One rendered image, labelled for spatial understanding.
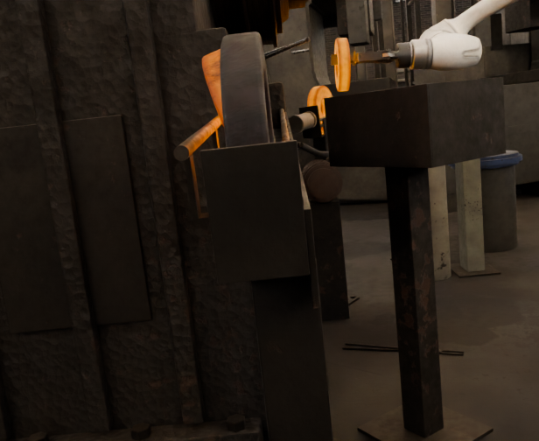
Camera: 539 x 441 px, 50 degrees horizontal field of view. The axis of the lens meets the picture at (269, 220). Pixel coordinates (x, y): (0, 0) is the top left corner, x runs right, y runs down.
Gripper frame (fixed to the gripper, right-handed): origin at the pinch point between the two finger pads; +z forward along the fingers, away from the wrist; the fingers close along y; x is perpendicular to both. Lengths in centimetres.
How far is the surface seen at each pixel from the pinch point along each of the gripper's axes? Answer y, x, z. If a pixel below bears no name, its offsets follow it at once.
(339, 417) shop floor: -59, -85, 9
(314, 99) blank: 17.7, -10.9, 8.0
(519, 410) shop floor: -62, -83, -30
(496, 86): -75, -13, -20
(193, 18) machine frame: -68, 3, 35
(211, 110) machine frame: -68, -14, 33
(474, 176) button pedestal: 43, -43, -54
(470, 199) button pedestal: 43, -52, -52
